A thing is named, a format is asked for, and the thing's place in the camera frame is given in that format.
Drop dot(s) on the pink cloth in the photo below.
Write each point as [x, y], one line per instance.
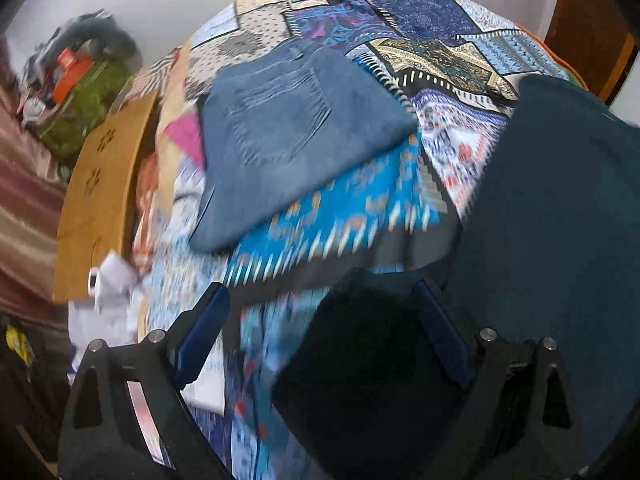
[186, 137]

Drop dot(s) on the folded blue jeans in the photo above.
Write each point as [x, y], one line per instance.
[290, 135]

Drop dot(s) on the green storage bag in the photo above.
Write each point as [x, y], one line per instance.
[90, 110]

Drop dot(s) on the dark teal pants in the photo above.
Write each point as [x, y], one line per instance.
[545, 235]

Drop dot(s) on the orange box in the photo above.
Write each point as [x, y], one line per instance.
[70, 72]

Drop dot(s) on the striped pink curtain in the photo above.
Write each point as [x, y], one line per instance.
[30, 200]

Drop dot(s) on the patchwork printed blanket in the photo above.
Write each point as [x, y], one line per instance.
[370, 220]

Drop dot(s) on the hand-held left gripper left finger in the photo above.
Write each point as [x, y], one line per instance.
[200, 335]

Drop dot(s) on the black bag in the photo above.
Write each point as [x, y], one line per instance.
[35, 400]

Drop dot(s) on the wooden lap desk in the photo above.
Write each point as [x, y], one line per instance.
[105, 200]

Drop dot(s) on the striped cloth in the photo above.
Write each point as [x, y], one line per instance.
[155, 72]

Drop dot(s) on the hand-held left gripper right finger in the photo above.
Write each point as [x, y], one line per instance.
[445, 332]

